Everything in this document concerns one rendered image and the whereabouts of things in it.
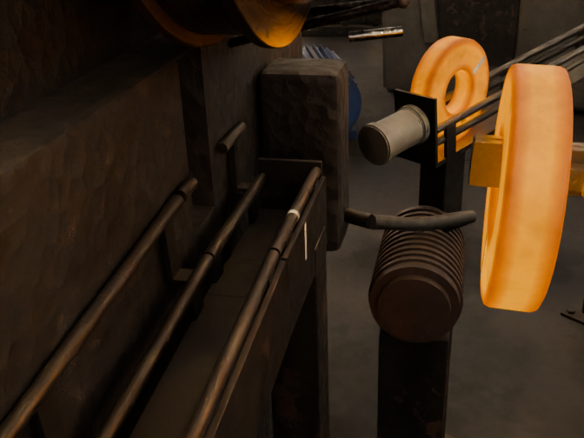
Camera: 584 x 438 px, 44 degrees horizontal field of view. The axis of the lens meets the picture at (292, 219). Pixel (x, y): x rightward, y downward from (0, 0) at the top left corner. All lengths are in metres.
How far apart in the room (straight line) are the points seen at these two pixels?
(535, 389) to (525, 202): 1.27
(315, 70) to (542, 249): 0.51
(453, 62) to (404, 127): 0.13
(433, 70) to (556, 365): 0.88
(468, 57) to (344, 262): 1.06
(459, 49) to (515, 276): 0.70
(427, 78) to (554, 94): 0.63
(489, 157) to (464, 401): 1.17
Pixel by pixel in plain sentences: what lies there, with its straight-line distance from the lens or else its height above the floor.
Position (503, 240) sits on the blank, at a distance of 0.42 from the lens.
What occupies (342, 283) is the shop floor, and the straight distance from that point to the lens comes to 1.97.
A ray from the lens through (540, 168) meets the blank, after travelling 0.42.
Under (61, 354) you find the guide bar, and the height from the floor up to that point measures 0.75.
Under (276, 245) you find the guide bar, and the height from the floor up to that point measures 0.71.
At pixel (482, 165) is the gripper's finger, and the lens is 0.48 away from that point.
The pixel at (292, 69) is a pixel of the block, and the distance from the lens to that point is 0.88.
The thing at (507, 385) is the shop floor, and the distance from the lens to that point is 1.66.
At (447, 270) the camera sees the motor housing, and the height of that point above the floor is 0.52.
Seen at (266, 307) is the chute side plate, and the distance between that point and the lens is 0.59.
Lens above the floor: 1.02
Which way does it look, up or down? 26 degrees down
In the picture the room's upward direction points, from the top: 2 degrees counter-clockwise
